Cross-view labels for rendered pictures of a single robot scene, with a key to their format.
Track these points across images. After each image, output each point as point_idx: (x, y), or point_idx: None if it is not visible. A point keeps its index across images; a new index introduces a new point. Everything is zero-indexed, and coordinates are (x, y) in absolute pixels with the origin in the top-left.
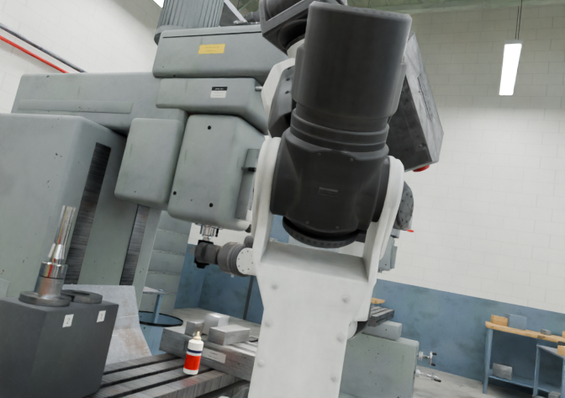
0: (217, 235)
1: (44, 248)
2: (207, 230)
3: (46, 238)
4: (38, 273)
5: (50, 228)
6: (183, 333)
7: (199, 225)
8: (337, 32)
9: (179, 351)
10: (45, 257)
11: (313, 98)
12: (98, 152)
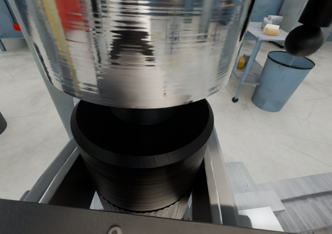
0: (311, 38)
1: (26, 41)
2: None
3: (20, 27)
4: (40, 71)
5: (13, 11)
6: (189, 206)
7: None
8: None
9: (184, 217)
10: (34, 54)
11: None
12: None
